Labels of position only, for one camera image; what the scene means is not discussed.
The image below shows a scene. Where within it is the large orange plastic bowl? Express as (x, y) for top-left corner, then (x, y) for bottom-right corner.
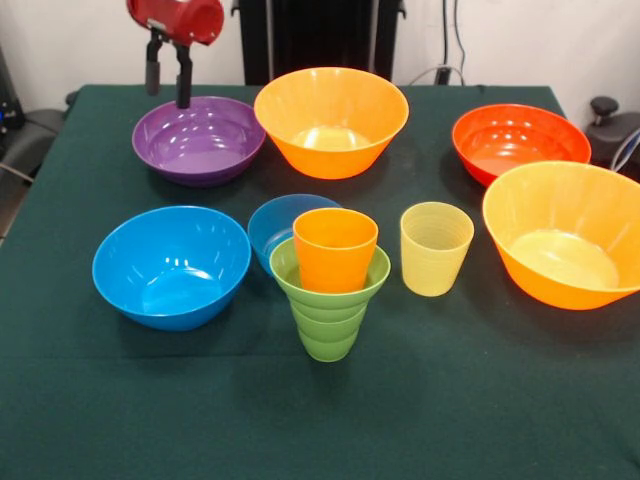
(482, 160), (640, 311)
(253, 67), (410, 180)

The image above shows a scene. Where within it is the black wall cable with plug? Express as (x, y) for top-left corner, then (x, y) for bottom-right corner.
(435, 0), (452, 85)

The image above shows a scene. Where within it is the green plastic bowl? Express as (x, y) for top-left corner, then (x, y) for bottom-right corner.
(269, 237), (392, 316)

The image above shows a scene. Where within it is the yellow plastic cup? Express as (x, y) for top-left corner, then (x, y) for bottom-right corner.
(399, 201), (475, 298)

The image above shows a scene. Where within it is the purple plastic bowl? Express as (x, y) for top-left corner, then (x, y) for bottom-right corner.
(131, 96), (267, 189)

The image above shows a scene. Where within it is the red plastic bowl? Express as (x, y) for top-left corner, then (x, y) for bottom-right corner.
(451, 103), (593, 189)

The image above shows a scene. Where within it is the shallow translucent blue bowl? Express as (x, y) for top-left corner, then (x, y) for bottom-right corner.
(247, 193), (344, 279)

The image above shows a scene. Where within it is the round blue plastic bowl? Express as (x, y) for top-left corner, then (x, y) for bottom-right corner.
(91, 205), (253, 333)

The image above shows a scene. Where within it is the black office chair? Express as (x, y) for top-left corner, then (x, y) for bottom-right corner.
(0, 89), (81, 241)

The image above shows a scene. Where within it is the black chair with knob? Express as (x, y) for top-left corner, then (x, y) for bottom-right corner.
(585, 96), (640, 182)

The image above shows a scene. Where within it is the white blue cable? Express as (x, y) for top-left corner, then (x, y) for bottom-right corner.
(610, 127), (640, 172)

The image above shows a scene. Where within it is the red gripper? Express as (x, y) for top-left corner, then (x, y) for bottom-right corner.
(126, 0), (225, 110)

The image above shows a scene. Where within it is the dark green tablecloth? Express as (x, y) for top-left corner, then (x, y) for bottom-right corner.
(0, 83), (640, 480)

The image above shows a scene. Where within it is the thin black wall cable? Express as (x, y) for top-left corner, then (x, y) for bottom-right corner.
(452, 0), (468, 69)

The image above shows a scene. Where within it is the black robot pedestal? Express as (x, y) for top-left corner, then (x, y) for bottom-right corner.
(231, 0), (407, 86)

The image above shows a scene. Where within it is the orange plastic cup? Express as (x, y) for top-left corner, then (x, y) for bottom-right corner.
(292, 208), (380, 295)

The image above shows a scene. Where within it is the green plastic cup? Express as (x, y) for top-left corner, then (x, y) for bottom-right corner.
(294, 299), (369, 363)

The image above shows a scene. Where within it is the black computer case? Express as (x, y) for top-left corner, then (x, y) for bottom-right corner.
(0, 47), (26, 156)

